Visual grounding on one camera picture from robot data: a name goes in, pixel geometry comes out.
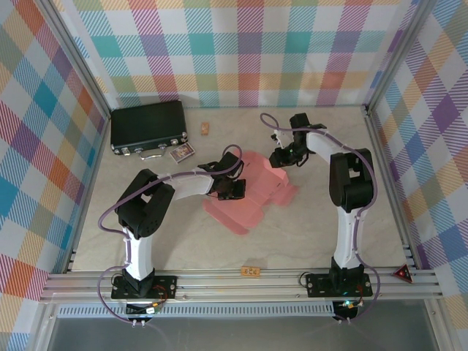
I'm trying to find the pink paper box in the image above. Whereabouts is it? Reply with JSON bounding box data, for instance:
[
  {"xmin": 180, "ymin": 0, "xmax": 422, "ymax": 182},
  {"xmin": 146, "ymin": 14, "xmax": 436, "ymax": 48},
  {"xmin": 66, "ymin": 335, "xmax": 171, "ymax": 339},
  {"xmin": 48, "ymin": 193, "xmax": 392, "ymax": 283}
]
[{"xmin": 202, "ymin": 150, "xmax": 300, "ymax": 235}]

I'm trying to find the black briefcase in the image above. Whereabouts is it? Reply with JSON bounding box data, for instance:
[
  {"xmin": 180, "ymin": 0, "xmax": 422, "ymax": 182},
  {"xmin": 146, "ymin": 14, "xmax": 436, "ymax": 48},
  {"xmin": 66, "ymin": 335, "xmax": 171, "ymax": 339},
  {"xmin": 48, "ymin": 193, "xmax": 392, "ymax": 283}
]
[{"xmin": 110, "ymin": 99, "xmax": 189, "ymax": 161}]

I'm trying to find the small black electronics board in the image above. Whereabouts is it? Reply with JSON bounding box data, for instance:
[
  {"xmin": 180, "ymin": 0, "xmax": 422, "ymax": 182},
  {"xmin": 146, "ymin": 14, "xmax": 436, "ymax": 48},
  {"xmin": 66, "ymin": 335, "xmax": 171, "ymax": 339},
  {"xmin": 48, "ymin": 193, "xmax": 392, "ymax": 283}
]
[
  {"xmin": 126, "ymin": 302, "xmax": 162, "ymax": 318},
  {"xmin": 333, "ymin": 299, "xmax": 363, "ymax": 319}
]

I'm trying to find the red triangular button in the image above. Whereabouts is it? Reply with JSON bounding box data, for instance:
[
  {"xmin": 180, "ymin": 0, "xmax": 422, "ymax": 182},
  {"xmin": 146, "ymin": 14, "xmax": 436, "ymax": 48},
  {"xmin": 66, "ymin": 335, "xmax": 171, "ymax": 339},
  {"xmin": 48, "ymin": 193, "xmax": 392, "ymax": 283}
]
[{"xmin": 393, "ymin": 263, "xmax": 414, "ymax": 283}]

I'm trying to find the grey metal panel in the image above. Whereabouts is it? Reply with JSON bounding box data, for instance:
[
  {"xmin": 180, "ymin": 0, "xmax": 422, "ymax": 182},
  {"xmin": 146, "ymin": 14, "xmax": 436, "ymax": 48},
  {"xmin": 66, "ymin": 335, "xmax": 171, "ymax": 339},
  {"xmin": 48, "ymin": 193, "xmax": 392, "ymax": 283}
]
[{"xmin": 36, "ymin": 316, "xmax": 450, "ymax": 351}]

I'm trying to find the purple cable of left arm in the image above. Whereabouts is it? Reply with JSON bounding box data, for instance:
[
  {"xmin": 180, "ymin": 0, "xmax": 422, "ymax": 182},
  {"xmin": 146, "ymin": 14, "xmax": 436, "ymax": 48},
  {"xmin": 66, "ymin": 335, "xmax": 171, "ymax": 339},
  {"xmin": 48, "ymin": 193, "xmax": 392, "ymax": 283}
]
[{"xmin": 98, "ymin": 144, "xmax": 245, "ymax": 325}]

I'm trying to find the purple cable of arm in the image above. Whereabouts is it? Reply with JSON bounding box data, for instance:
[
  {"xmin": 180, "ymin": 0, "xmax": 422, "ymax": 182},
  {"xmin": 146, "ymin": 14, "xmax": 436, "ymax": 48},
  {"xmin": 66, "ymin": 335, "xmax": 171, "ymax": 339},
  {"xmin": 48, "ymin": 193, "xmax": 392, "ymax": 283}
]
[
  {"xmin": 98, "ymin": 144, "xmax": 245, "ymax": 325},
  {"xmin": 260, "ymin": 113, "xmax": 382, "ymax": 323}
]

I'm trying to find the aluminium side rail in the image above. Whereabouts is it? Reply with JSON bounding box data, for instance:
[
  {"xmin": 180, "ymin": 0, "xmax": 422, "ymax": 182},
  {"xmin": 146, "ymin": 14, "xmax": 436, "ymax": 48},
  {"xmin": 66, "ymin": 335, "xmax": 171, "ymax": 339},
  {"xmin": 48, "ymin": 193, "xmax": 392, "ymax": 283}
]
[
  {"xmin": 64, "ymin": 109, "xmax": 110, "ymax": 273},
  {"xmin": 363, "ymin": 105, "xmax": 420, "ymax": 271}
]

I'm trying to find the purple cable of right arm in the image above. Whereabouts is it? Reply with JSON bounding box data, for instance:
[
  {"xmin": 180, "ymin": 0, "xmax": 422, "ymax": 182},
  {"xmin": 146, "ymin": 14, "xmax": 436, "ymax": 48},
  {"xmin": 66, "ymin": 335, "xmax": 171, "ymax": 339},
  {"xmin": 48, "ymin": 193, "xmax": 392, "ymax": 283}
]
[{"xmin": 260, "ymin": 113, "xmax": 382, "ymax": 323}]

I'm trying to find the aluminium frame rail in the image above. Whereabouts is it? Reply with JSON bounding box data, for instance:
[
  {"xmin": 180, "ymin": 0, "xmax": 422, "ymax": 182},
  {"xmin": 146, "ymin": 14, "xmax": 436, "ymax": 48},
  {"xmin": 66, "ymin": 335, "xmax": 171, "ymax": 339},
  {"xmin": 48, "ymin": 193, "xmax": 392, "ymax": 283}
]
[{"xmin": 39, "ymin": 268, "xmax": 444, "ymax": 303}]

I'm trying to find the black base plate of left arm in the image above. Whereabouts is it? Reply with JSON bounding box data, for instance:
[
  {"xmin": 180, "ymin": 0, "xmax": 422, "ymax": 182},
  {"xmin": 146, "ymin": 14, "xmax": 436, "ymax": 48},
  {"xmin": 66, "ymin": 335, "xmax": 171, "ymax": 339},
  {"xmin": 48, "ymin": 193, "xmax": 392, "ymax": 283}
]
[{"xmin": 110, "ymin": 274, "xmax": 179, "ymax": 301}]

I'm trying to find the black base plate of right arm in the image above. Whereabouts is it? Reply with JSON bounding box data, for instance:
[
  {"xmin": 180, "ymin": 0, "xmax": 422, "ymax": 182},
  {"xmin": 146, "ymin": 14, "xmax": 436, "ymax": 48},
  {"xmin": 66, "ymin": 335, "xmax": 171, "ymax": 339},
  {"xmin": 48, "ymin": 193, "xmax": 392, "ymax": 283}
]
[{"xmin": 305, "ymin": 272, "xmax": 374, "ymax": 298}]

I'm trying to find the grey slotted cable duct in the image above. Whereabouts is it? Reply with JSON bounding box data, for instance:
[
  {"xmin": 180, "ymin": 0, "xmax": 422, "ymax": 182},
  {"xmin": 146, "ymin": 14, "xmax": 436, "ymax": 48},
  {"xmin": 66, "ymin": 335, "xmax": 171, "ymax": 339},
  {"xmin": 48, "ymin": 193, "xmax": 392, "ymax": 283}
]
[{"xmin": 56, "ymin": 302, "xmax": 336, "ymax": 319}]

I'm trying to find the aluminium frame post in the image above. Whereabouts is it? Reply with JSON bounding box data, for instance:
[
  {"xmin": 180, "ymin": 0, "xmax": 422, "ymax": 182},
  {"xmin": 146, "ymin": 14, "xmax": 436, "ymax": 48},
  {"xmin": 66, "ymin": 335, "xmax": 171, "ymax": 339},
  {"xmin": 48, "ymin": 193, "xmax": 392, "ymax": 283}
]
[
  {"xmin": 36, "ymin": 0, "xmax": 113, "ymax": 121},
  {"xmin": 363, "ymin": 0, "xmax": 434, "ymax": 113}
]

